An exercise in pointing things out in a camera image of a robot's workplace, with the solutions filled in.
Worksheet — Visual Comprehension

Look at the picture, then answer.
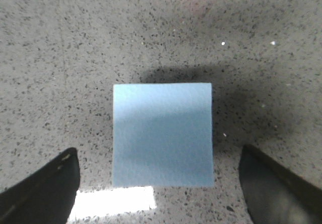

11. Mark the light blue foam cube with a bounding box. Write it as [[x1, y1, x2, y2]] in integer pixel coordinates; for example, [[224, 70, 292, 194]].
[[112, 83, 214, 188]]

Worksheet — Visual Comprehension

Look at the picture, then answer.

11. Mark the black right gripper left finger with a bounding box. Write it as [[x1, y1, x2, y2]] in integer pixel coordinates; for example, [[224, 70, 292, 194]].
[[1, 147, 81, 223]]

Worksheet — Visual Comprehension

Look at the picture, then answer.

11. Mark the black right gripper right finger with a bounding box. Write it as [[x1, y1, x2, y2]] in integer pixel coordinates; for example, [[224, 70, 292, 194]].
[[238, 144, 321, 223]]

